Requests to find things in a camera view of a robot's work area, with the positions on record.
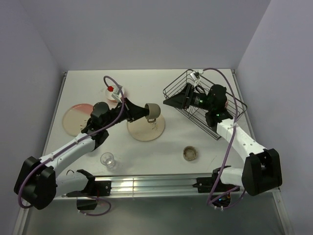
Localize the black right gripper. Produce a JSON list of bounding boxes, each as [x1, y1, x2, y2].
[[163, 83, 213, 112]]

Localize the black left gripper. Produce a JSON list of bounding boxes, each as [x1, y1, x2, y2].
[[103, 97, 151, 129]]

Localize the grey-green ceramic mug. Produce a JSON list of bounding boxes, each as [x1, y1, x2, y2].
[[145, 103, 161, 123]]

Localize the speckled beige cup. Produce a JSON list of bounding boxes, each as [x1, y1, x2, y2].
[[183, 146, 198, 162]]

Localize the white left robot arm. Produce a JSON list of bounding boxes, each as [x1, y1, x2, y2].
[[14, 98, 150, 210]]

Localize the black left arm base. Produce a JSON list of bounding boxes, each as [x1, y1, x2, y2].
[[66, 169, 112, 216]]

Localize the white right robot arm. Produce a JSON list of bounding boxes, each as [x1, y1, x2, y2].
[[163, 83, 283, 196]]

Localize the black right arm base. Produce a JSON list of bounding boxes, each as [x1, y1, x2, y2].
[[192, 168, 240, 208]]

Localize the green and cream plate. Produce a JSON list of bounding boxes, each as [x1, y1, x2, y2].
[[127, 115, 165, 141]]

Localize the clear drinking glass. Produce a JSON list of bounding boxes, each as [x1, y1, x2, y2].
[[100, 152, 115, 168]]

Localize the pink and cream plate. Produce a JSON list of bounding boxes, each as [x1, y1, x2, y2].
[[62, 103, 93, 137]]

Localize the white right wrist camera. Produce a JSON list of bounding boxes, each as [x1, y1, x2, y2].
[[190, 69, 204, 87]]

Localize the dark wire dish rack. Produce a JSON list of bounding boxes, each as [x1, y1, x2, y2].
[[163, 69, 247, 140]]

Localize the aluminium mounting rail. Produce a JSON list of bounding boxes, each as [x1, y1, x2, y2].
[[53, 171, 280, 200]]

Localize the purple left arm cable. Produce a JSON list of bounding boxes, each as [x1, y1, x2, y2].
[[18, 75, 127, 209]]

